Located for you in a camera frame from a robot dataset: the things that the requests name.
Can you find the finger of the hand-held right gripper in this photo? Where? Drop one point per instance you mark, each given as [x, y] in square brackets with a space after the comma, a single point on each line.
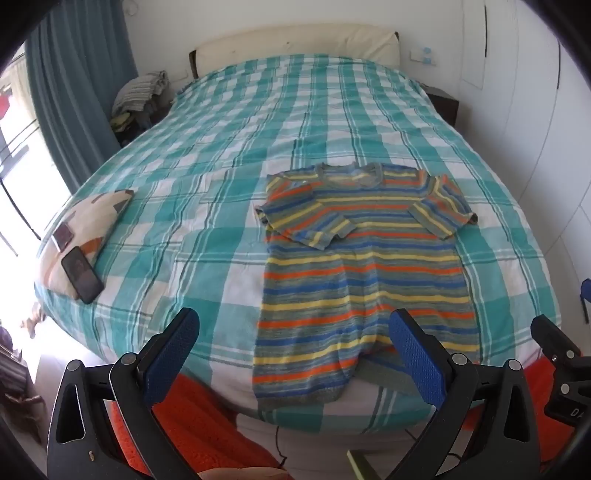
[554, 339]
[586, 297]

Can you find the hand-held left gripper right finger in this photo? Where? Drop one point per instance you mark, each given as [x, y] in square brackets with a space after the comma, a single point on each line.
[415, 360]

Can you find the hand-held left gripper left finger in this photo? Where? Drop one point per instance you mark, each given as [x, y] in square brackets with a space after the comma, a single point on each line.
[171, 357]

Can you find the striped knit sweater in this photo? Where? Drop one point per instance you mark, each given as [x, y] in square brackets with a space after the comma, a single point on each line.
[364, 277]

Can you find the pile of clothes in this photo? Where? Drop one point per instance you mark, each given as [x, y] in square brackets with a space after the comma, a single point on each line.
[138, 92]

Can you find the black smartphone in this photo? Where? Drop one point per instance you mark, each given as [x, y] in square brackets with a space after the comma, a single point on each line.
[82, 276]

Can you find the patterned cream pillow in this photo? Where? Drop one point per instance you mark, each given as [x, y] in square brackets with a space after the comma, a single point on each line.
[99, 212]

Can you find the small dark wallet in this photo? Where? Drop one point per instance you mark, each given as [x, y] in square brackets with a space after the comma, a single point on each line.
[63, 237]

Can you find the white wardrobe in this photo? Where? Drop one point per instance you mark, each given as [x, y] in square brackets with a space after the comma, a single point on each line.
[521, 115]

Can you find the teal checked bedspread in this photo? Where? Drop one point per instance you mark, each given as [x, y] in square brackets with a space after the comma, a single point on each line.
[221, 161]

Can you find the dark wooden nightstand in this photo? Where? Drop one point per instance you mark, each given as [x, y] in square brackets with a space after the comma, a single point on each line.
[444, 105]

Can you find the window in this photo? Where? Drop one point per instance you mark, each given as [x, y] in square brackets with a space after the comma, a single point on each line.
[23, 152]

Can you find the blue curtain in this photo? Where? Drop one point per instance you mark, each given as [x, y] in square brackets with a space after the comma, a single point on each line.
[78, 78]

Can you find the cream padded headboard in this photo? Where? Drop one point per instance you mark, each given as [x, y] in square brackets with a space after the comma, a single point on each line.
[300, 44]

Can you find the white wall switch panel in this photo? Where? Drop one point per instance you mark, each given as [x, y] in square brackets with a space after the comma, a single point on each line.
[422, 55]

